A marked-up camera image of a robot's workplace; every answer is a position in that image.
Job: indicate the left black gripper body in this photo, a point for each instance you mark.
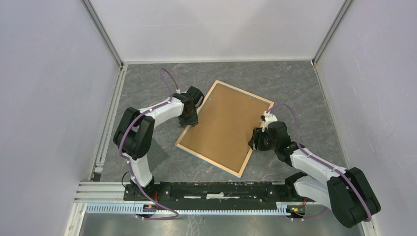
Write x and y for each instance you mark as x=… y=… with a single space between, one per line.
x=188 y=120

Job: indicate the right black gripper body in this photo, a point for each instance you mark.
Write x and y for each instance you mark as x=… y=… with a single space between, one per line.
x=264 y=143

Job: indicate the wooden picture frame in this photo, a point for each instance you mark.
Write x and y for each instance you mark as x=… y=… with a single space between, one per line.
x=224 y=127

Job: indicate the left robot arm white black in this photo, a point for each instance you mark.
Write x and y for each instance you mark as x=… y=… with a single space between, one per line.
x=134 y=133

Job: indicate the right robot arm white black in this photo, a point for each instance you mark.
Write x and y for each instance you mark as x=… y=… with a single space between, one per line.
x=325 y=172

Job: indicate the grey building block baseplate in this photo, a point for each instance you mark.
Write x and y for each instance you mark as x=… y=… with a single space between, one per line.
x=156 y=155

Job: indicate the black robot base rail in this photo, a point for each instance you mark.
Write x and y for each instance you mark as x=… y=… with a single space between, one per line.
x=222 y=195

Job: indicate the aluminium frame rail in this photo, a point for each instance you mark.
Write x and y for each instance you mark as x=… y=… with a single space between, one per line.
x=107 y=197

